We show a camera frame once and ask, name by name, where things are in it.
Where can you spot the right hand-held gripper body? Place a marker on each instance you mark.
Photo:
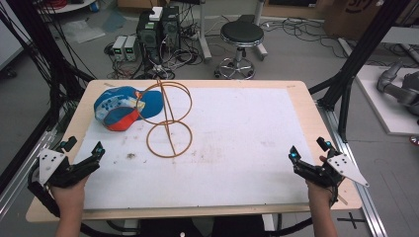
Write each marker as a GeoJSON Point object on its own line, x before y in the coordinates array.
{"type": "Point", "coordinates": [339, 168]}

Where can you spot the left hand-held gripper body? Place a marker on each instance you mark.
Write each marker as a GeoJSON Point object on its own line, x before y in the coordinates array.
{"type": "Point", "coordinates": [52, 164]}

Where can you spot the blue and orange cap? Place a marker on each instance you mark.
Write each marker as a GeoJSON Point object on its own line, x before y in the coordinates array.
{"type": "Point", "coordinates": [115, 105]}

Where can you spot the person's right hand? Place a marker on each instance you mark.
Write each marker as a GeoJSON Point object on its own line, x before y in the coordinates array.
{"type": "Point", "coordinates": [318, 194]}

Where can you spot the person's left hand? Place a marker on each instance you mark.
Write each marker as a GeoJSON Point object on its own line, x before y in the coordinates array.
{"type": "Point", "coordinates": [69, 194]}

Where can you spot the wooden table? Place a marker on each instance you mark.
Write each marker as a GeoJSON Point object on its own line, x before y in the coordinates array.
{"type": "Point", "coordinates": [303, 95]}

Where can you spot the white table mat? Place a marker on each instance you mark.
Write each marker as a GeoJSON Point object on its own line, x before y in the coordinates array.
{"type": "Point", "coordinates": [230, 148]}

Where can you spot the white floor platform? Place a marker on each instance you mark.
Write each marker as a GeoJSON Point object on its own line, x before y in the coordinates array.
{"type": "Point", "coordinates": [385, 112]}

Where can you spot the grey bench power supply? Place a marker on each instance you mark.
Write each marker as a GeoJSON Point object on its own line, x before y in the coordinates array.
{"type": "Point", "coordinates": [131, 47]}
{"type": "Point", "coordinates": [118, 47]}

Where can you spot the clear plastic sheet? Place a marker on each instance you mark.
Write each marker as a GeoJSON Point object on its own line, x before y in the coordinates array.
{"type": "Point", "coordinates": [82, 31]}

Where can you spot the grey desk leg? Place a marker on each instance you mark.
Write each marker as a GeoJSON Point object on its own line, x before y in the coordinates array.
{"type": "Point", "coordinates": [204, 29]}
{"type": "Point", "coordinates": [260, 46]}

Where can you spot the person's dark trousers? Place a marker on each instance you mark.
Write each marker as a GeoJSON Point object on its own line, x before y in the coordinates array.
{"type": "Point", "coordinates": [197, 227]}

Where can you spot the cardboard box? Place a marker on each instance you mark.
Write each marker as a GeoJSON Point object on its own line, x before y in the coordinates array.
{"type": "Point", "coordinates": [355, 16]}

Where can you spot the black computer tower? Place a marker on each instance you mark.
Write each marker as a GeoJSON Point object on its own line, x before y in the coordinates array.
{"type": "Point", "coordinates": [148, 36]}
{"type": "Point", "coordinates": [170, 26]}

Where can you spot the black round stool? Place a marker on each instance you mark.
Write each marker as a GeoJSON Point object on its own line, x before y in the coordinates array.
{"type": "Point", "coordinates": [242, 33]}

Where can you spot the white box on tower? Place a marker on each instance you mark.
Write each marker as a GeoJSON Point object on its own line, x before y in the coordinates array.
{"type": "Point", "coordinates": [156, 14]}

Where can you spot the aluminium floor rail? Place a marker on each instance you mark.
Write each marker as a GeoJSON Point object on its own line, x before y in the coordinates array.
{"type": "Point", "coordinates": [362, 197]}
{"type": "Point", "coordinates": [19, 177]}

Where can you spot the black metal frame post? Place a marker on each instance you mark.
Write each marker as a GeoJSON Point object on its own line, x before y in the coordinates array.
{"type": "Point", "coordinates": [42, 49]}
{"type": "Point", "coordinates": [359, 52]}

